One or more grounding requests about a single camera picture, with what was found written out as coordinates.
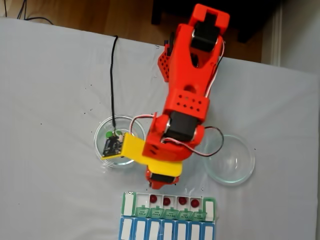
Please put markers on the weekly pill organizer box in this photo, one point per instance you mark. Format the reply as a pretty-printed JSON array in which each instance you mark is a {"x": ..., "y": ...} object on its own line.
[{"x": 165, "y": 227}]

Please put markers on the red candy with text print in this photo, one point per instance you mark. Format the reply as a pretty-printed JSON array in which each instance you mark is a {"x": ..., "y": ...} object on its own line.
[{"x": 153, "y": 199}]

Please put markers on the black camera circuit board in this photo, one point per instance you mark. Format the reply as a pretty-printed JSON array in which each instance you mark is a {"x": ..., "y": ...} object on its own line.
[{"x": 112, "y": 147}]

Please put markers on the green candy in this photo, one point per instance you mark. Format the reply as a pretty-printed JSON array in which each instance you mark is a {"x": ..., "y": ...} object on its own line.
[
  {"x": 109, "y": 135},
  {"x": 119, "y": 131}
]

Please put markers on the red candy with m print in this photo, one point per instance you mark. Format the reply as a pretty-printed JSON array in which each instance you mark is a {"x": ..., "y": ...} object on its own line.
[{"x": 195, "y": 203}]

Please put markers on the white table cover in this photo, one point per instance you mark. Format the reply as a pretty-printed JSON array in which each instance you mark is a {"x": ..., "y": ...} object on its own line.
[{"x": 50, "y": 75}]

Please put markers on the dark wooden furniture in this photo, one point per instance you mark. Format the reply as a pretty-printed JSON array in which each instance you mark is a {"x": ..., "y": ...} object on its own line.
[{"x": 250, "y": 15}]

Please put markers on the white door trim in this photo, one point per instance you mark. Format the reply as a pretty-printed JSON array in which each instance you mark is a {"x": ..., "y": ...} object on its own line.
[{"x": 277, "y": 37}]

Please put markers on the glass bowl with green candies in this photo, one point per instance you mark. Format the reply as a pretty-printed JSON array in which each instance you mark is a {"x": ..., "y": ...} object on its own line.
[{"x": 100, "y": 140}]

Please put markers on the glass bowl with red candies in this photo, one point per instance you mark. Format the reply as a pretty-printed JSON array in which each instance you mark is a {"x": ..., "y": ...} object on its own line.
[{"x": 230, "y": 172}]

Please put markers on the plain red candy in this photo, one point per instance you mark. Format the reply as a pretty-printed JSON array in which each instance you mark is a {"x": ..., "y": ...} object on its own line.
[
  {"x": 166, "y": 201},
  {"x": 182, "y": 200}
]

